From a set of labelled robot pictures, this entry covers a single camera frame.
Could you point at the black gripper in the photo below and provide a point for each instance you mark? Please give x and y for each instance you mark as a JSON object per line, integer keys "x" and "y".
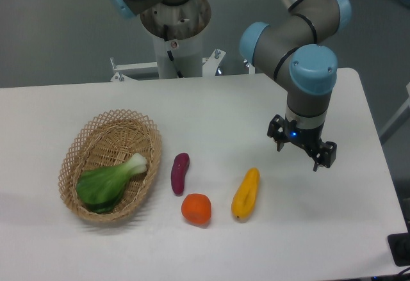
{"x": 282, "y": 131}

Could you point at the green bok choy vegetable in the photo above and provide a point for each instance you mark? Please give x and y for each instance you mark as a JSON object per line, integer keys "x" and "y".
{"x": 102, "y": 189}

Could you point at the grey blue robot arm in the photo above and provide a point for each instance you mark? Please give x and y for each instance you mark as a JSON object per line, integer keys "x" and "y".
{"x": 292, "y": 55}

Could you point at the woven wicker basket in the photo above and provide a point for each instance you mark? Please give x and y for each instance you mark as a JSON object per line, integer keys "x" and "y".
{"x": 111, "y": 138}

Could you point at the yellow squash toy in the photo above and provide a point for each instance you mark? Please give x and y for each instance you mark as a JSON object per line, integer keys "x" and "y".
{"x": 244, "y": 200}

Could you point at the orange round fruit toy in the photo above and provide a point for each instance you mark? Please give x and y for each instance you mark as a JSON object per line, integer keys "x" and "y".
{"x": 196, "y": 208}

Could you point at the purple eggplant toy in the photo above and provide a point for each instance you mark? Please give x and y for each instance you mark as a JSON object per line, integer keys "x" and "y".
{"x": 178, "y": 172}

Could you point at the black device table corner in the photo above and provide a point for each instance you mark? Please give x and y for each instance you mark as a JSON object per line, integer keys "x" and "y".
{"x": 399, "y": 247}

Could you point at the white table leg frame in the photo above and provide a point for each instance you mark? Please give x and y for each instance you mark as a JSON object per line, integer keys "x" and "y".
{"x": 396, "y": 121}

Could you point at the white metal bracket left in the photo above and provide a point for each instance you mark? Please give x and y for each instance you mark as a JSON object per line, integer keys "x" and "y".
{"x": 134, "y": 71}

